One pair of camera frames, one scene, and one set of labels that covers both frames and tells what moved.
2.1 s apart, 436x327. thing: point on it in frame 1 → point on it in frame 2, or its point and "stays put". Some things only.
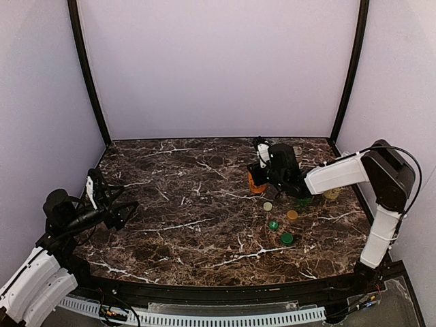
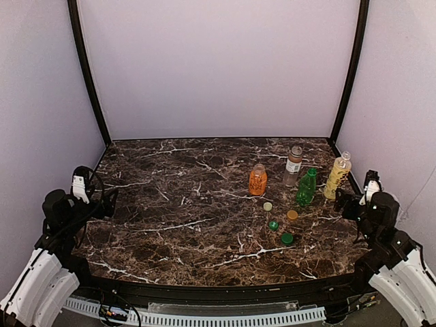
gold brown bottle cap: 292,214 stays put
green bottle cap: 273,225 stays put
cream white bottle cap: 268,206 stays put
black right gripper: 257,174 → 345,201
